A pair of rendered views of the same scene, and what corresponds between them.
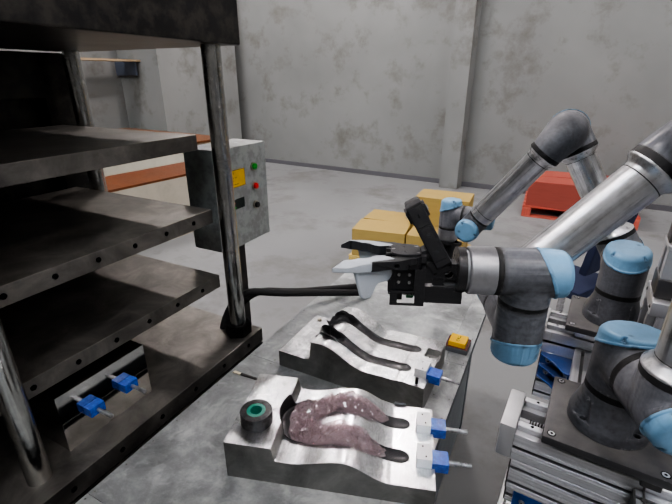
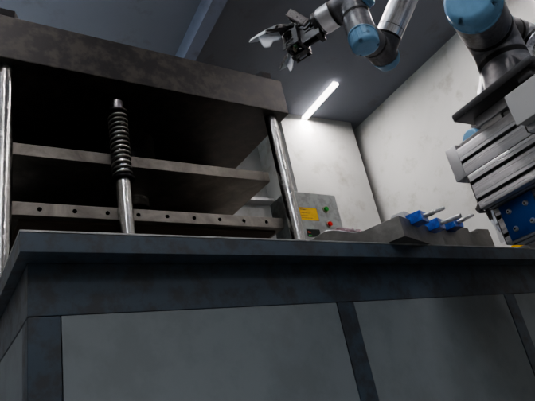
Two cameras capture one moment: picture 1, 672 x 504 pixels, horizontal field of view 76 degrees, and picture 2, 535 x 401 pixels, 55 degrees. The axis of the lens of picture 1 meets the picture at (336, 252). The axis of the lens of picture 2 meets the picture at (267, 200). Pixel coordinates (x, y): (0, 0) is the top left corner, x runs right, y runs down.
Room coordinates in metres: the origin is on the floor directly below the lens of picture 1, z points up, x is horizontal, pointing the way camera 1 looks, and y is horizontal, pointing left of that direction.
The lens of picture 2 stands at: (-0.52, -0.48, 0.44)
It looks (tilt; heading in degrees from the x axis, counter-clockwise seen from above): 24 degrees up; 26
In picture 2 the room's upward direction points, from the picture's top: 12 degrees counter-clockwise
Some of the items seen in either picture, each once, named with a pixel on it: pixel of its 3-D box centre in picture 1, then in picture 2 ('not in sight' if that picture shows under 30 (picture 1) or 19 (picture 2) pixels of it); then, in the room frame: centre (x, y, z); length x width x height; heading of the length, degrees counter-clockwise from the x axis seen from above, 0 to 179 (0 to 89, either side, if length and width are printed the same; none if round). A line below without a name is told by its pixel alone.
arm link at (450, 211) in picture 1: (451, 213); not in sight; (1.51, -0.42, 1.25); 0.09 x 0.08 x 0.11; 60
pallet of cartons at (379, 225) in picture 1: (413, 230); not in sight; (3.95, -0.75, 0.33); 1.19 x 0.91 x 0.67; 58
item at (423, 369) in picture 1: (437, 377); (455, 223); (1.03, -0.30, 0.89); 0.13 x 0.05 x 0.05; 63
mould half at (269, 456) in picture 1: (336, 432); (343, 256); (0.86, 0.00, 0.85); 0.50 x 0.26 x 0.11; 80
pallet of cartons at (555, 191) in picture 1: (578, 196); not in sight; (5.57, -3.24, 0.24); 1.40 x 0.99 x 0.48; 59
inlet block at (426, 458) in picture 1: (443, 462); (420, 217); (0.76, -0.26, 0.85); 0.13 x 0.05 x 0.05; 80
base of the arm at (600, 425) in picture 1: (612, 403); (510, 76); (0.70, -0.57, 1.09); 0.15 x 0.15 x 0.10
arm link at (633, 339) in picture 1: (628, 358); (491, 37); (0.69, -0.57, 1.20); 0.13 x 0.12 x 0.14; 174
